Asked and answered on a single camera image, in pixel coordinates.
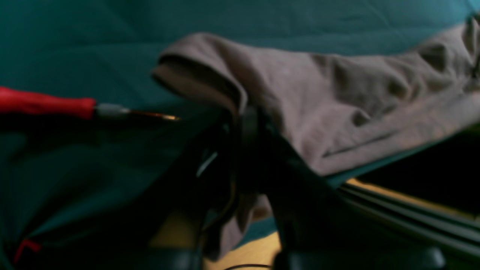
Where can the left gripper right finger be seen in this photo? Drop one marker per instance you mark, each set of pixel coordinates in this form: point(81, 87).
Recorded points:
point(319, 230)

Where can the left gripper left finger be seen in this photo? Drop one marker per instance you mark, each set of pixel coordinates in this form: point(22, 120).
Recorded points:
point(162, 229)

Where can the pink T-shirt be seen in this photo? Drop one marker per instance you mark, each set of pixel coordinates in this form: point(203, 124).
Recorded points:
point(338, 112)

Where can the orange handled screwdriver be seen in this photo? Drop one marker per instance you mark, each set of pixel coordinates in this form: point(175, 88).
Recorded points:
point(32, 103)

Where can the blue table cloth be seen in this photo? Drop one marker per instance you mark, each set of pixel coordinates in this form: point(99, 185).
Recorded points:
point(63, 178)

